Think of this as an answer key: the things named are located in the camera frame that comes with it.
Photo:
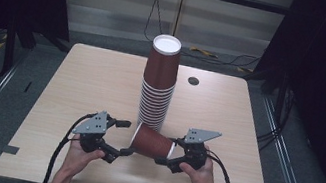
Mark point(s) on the stack of brown paper cups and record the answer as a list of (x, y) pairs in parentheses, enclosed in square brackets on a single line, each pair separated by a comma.
[(161, 71)]

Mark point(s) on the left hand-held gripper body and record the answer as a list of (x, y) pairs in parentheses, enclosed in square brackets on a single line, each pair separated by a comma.
[(94, 126)]

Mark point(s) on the black metal stand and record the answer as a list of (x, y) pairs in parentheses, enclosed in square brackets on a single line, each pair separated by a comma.
[(9, 50)]

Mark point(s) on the person's right hand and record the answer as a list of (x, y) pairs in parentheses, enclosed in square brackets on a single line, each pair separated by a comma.
[(199, 179)]

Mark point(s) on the dark round table grommet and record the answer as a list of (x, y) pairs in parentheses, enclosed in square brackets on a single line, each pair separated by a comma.
[(193, 81)]

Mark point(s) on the person's left hand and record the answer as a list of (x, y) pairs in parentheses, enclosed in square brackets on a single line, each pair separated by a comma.
[(79, 158)]

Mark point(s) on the yellow tool on floor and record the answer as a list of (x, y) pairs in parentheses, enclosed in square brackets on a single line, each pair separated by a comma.
[(203, 52)]

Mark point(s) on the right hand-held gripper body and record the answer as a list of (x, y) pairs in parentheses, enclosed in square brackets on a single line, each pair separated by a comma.
[(196, 151)]

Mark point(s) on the single brown paper cup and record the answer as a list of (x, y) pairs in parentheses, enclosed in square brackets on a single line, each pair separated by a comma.
[(152, 143)]

